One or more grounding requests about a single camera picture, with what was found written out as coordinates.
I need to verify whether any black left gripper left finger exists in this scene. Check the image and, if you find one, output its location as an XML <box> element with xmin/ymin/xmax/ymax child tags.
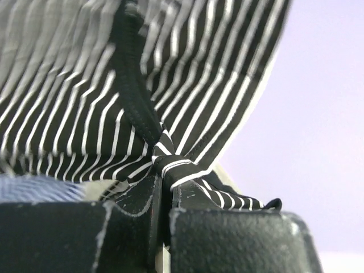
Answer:
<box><xmin>1</xmin><ymin>175</ymin><xmax>162</xmax><ymax>272</ymax></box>

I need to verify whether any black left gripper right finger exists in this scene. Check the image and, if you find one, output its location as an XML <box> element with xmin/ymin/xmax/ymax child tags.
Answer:
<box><xmin>163</xmin><ymin>181</ymin><xmax>322</xmax><ymax>273</ymax></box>

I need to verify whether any black white striped tank top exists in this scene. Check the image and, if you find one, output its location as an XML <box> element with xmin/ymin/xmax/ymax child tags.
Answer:
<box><xmin>1</xmin><ymin>1</ymin><xmax>290</xmax><ymax>210</ymax></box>

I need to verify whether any blue white striped tank top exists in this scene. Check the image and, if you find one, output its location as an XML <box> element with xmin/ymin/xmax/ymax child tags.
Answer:
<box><xmin>1</xmin><ymin>174</ymin><xmax>86</xmax><ymax>203</ymax></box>

